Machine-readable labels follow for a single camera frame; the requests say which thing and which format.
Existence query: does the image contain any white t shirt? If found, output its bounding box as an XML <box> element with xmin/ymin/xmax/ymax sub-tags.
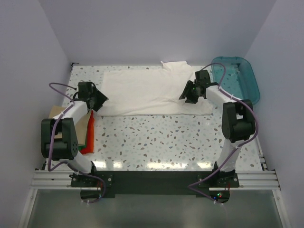
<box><xmin>97</xmin><ymin>61</ymin><xmax>213</xmax><ymax>116</ymax></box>

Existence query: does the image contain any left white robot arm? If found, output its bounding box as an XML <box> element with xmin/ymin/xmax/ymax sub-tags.
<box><xmin>41</xmin><ymin>81</ymin><xmax>108</xmax><ymax>186</ymax></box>

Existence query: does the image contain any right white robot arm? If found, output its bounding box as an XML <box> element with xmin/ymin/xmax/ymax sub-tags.
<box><xmin>179</xmin><ymin>70</ymin><xmax>257</xmax><ymax>187</ymax></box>

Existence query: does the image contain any folded beige t shirt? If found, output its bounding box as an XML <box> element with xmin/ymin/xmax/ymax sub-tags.
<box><xmin>49</xmin><ymin>105</ymin><xmax>91</xmax><ymax>144</ymax></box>

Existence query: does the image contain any teal plastic bin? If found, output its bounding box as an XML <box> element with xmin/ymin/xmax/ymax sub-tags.
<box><xmin>211</xmin><ymin>57</ymin><xmax>260</xmax><ymax>105</ymax></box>

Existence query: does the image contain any folded orange t shirt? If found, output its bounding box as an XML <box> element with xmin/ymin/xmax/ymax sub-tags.
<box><xmin>80</xmin><ymin>116</ymin><xmax>95</xmax><ymax>155</ymax></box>

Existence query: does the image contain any folded green t shirt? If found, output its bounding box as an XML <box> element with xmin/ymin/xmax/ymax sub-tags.
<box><xmin>78</xmin><ymin>141</ymin><xmax>87</xmax><ymax>151</ymax></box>

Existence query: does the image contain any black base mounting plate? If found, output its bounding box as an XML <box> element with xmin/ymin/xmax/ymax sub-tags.
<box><xmin>69</xmin><ymin>171</ymin><xmax>240</xmax><ymax>203</ymax></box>

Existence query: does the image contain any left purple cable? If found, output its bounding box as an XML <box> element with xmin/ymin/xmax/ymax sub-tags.
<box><xmin>47</xmin><ymin>82</ymin><xmax>106</xmax><ymax>204</ymax></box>

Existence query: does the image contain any aluminium frame rail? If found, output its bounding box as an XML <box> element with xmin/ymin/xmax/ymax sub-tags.
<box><xmin>30</xmin><ymin>171</ymin><xmax>281</xmax><ymax>190</ymax></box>

